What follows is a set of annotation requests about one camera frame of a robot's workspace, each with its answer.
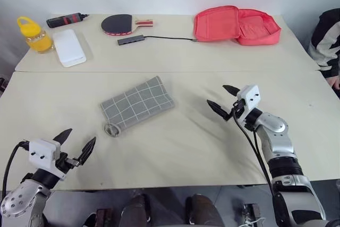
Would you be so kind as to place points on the dark rounded shape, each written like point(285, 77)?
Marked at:
point(202, 211)
point(135, 211)

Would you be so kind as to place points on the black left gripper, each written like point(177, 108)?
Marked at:
point(63, 163)

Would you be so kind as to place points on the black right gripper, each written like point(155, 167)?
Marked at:
point(237, 108)

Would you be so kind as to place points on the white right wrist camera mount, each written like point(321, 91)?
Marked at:
point(249, 96)

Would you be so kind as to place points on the black red table tennis paddle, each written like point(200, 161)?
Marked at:
point(117, 24)

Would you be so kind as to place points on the grey checked fabric pouch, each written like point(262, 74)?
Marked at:
point(138, 102)

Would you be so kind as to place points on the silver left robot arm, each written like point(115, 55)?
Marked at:
point(18, 203)

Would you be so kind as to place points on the person in black white jacket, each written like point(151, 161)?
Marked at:
point(326, 41)

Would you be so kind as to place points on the grey usb hub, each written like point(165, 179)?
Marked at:
point(131, 40)

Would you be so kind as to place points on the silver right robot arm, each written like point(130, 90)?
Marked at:
point(279, 142)

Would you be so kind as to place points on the yellow lidded plastic jar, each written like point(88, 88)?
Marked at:
point(35, 38)

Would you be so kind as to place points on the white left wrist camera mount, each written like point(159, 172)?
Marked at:
point(42, 151)

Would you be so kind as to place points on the white rectangular box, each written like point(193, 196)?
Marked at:
point(69, 47)

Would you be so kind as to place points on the black red marker pen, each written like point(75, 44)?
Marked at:
point(63, 20)

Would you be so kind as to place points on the dark object beside table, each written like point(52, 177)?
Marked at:
point(2, 83)

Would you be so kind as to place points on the person's bare hand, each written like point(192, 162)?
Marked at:
point(335, 82)

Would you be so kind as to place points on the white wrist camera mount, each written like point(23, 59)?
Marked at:
point(42, 151)
point(249, 96)

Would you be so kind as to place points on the open pink fabric pouch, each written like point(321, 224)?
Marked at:
point(217, 25)

